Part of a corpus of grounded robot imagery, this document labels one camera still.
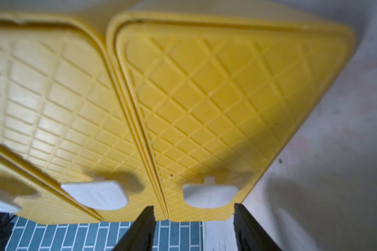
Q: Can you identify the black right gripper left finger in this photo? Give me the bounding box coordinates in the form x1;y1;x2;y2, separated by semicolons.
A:
112;206;156;251

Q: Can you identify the yellow plastic drawer cabinet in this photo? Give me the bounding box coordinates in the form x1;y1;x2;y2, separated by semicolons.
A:
0;12;355;224

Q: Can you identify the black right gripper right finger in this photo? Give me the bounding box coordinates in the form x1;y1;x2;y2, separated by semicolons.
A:
234;204;281;251

